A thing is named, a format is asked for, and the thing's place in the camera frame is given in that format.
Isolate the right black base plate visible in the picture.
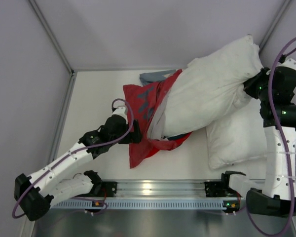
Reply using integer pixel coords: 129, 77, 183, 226
204, 181, 237, 198

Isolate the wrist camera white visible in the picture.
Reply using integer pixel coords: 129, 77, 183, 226
279, 58, 296, 71
112, 105, 128, 122

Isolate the red pillowcase with grey print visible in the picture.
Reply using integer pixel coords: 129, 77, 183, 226
123, 70, 191, 168

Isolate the right aluminium corner post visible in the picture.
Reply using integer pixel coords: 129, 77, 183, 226
259, 0, 293, 53

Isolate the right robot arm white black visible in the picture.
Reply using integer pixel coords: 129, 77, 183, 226
221, 64, 296, 217

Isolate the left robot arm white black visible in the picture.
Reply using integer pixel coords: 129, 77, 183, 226
14, 115, 142, 221

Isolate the blue grey pillowcase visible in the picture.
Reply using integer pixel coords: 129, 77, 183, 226
139, 70, 177, 86

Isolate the white slotted cable duct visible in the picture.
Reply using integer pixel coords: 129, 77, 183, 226
53, 198, 240, 212

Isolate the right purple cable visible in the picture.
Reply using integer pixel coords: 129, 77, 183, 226
245, 36, 296, 235

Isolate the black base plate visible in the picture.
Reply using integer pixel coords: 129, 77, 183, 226
204, 181, 237, 198
98, 181, 117, 198

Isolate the aluminium corner post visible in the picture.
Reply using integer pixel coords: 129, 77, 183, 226
27, 0, 74, 75
259, 0, 293, 53

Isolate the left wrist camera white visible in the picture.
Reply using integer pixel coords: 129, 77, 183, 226
112, 105, 128, 122

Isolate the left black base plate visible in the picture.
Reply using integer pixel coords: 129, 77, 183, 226
98, 181, 117, 198

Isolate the left aluminium corner post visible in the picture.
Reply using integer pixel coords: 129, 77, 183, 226
27, 0, 74, 75

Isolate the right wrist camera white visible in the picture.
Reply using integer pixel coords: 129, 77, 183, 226
279, 58, 296, 71

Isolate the white bare pillow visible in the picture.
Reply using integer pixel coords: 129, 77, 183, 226
206, 103, 296, 170

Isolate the purple cable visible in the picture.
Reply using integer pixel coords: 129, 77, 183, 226
11, 98, 136, 219
245, 36, 296, 235

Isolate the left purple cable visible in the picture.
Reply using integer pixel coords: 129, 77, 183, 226
11, 98, 136, 219

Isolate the aluminium mounting rail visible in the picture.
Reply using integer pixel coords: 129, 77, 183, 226
59, 179, 264, 198

